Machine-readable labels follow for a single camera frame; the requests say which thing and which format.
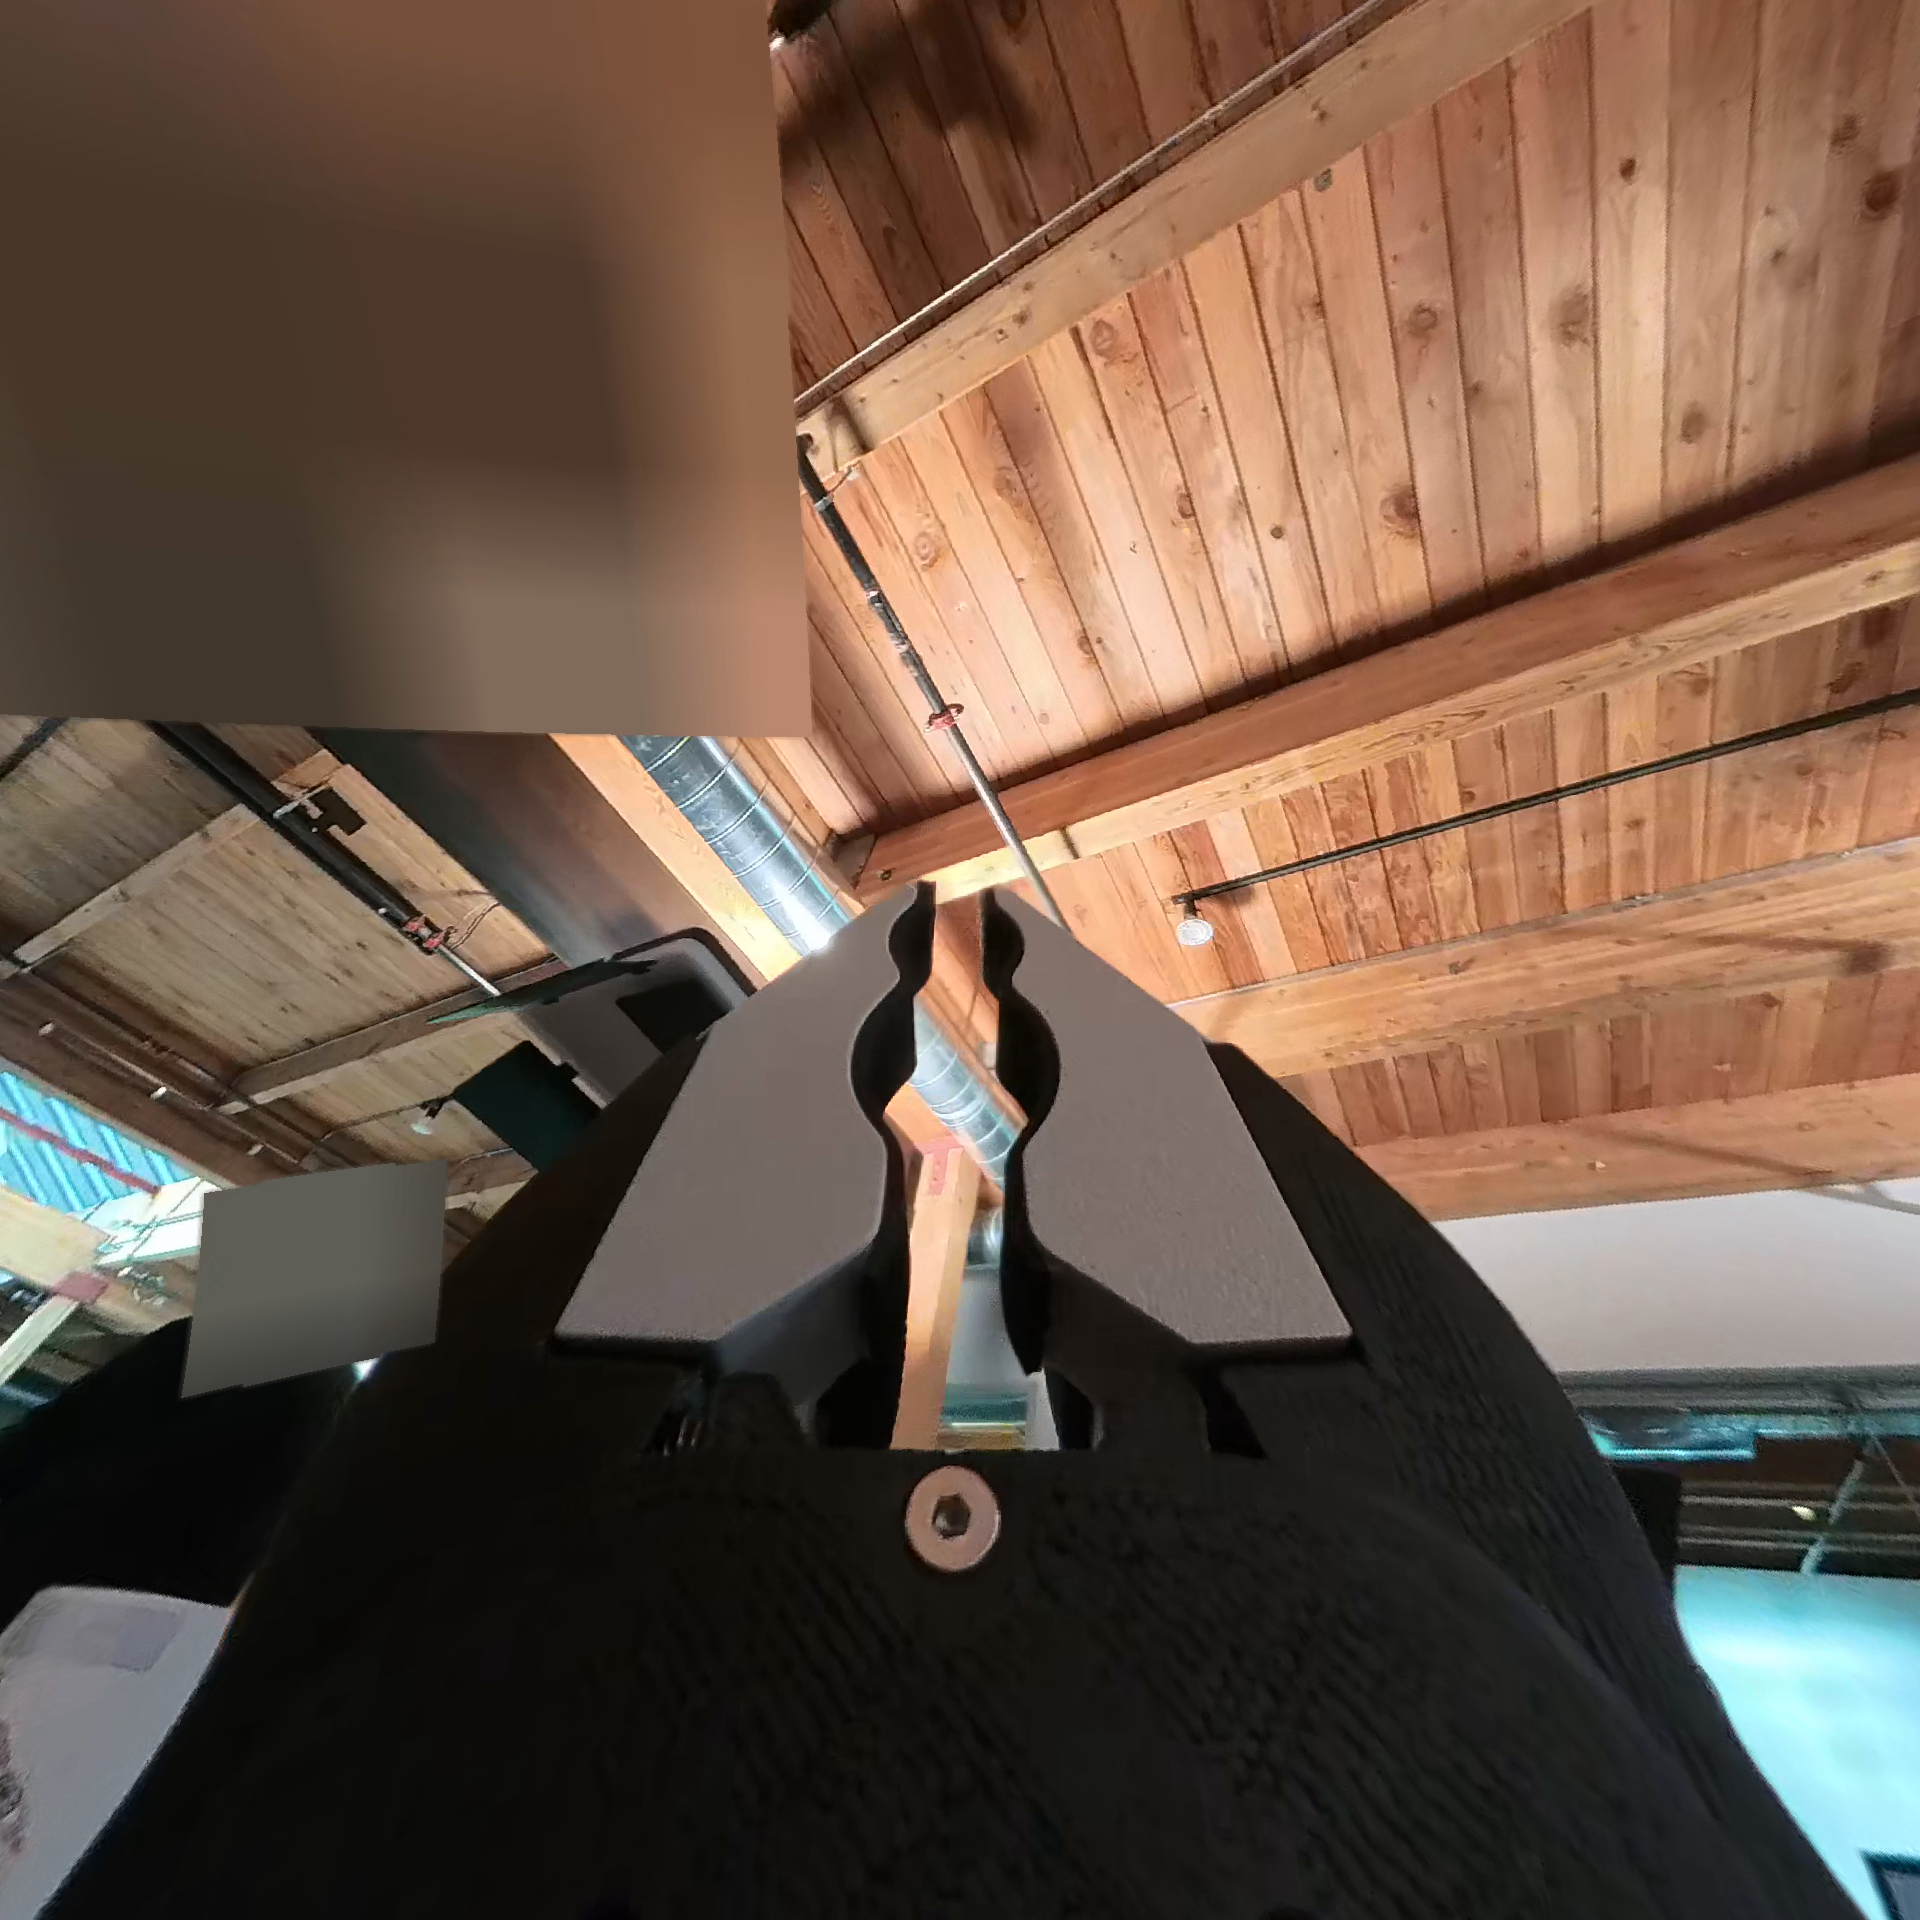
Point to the silver ventilation duct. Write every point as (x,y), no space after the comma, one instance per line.
(704,797)

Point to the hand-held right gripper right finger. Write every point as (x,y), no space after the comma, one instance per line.
(1170,1170)

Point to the black ceiling pipe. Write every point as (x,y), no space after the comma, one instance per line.
(240,792)

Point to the black ceiling track rail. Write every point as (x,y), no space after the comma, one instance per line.
(1499,818)

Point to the ceiling spot lamp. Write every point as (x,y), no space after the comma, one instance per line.
(1195,932)

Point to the metal sprinkler pipe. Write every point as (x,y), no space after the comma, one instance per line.
(883,600)

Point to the wooden post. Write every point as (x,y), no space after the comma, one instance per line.
(932,1289)

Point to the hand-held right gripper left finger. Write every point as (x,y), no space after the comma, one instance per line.
(750,1170)

